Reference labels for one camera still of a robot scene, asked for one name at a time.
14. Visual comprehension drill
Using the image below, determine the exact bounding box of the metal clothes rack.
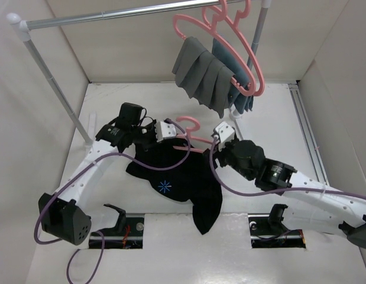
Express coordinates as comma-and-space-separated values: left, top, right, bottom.
5, 0, 274, 149

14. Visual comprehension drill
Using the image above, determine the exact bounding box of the black t shirt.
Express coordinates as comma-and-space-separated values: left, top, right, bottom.
126, 138, 223, 235

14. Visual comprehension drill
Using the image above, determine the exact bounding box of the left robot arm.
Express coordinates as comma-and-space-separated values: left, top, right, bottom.
35, 102, 161, 246

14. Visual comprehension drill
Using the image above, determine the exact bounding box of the grey t shirt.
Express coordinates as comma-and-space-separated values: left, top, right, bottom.
172, 37, 234, 118

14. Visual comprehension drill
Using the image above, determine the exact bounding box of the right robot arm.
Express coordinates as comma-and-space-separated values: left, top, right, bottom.
209, 138, 366, 249

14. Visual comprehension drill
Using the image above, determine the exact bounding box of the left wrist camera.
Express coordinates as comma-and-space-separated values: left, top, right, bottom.
156, 121, 177, 143

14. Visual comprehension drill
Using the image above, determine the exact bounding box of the aluminium rail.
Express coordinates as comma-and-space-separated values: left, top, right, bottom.
288, 83, 328, 184

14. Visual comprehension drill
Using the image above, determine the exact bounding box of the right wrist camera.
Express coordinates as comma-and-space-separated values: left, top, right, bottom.
212, 121, 236, 151

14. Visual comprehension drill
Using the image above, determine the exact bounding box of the pink hanger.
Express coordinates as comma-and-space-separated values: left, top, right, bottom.
202, 1, 265, 96
173, 10, 265, 96
173, 116, 212, 154

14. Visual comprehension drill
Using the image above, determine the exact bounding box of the blue t shirt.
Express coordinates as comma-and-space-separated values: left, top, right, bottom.
212, 38, 254, 114

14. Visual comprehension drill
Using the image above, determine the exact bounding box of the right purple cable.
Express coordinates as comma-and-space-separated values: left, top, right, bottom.
209, 134, 366, 202

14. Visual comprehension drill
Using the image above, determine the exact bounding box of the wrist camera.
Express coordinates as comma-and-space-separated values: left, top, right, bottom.
156, 121, 177, 143
212, 121, 236, 151

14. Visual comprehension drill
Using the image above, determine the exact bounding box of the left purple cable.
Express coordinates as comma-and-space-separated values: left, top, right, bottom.
33, 120, 192, 284

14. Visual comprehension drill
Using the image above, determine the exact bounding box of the purple cable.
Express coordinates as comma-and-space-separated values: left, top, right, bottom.
209, 134, 366, 202
33, 120, 192, 284

